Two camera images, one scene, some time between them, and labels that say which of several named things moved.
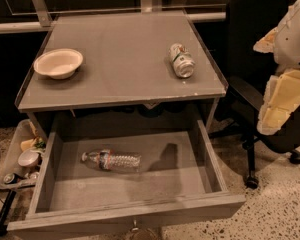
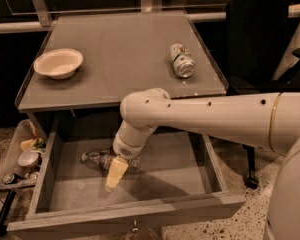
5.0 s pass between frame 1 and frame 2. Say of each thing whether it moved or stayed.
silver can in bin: stayed
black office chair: stayed
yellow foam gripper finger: moved
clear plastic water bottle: stayed
